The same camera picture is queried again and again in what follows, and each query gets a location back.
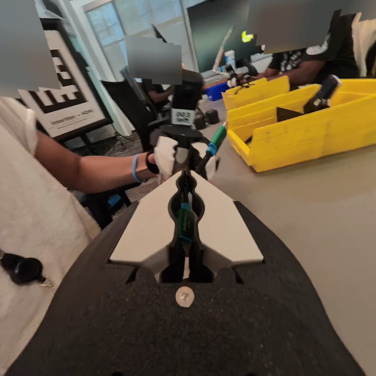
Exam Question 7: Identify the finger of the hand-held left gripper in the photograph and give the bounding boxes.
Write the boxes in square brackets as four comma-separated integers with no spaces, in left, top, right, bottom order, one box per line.
[153,136,179,182]
[192,141,221,180]

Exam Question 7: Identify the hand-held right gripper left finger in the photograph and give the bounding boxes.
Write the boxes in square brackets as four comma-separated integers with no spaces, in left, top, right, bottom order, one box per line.
[109,171,186,284]

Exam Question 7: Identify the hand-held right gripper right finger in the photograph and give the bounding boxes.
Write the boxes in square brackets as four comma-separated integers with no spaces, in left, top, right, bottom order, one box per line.
[188,171,265,284]

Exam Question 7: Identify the braided black hdmi cable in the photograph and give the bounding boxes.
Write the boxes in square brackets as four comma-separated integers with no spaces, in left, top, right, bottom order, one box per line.
[176,121,229,253]

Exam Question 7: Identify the yellow plastic bin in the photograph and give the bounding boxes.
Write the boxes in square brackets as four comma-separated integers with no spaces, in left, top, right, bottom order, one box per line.
[222,76,291,110]

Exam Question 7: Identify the yellow bin with black divider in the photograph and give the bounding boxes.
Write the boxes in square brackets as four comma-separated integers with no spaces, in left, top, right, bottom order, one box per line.
[227,78,376,173]

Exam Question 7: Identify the black hdmi switch box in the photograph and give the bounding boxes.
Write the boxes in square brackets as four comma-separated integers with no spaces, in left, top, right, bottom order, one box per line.
[303,74,342,115]

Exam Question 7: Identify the person's left hand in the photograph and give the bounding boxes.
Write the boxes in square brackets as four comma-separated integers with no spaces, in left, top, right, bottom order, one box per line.
[146,152,160,177]

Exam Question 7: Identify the blue wristband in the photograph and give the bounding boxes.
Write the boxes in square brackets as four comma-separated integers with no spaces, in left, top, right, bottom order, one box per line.
[132,153,147,183]

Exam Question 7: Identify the black office chair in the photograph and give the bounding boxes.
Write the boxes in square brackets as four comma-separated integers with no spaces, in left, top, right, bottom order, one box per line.
[101,79,160,153]

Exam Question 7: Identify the black monitor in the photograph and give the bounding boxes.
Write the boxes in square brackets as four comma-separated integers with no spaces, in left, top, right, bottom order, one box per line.
[186,0,265,72]

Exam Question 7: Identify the printed tag board on easel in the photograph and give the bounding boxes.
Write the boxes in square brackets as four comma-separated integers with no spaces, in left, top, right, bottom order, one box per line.
[16,18,113,141]

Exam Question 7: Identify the black clip-on device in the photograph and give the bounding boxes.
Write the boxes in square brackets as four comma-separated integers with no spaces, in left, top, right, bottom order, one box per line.
[0,253,47,286]

